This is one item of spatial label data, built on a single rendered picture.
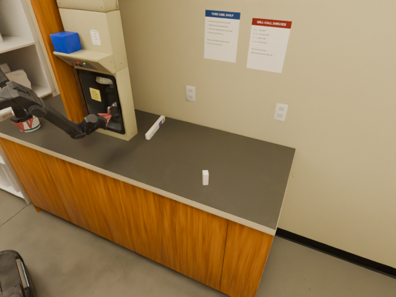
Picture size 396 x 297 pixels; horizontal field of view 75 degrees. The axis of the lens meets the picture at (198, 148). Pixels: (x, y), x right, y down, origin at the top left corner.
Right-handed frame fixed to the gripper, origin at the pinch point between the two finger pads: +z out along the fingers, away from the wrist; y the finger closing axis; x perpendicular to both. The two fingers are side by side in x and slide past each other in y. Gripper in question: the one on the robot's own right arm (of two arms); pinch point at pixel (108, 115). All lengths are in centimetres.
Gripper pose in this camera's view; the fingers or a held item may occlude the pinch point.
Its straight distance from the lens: 169.6
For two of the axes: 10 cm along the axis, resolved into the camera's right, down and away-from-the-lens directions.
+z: 4.2, -5.3, 7.4
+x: -2.5, 7.1, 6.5
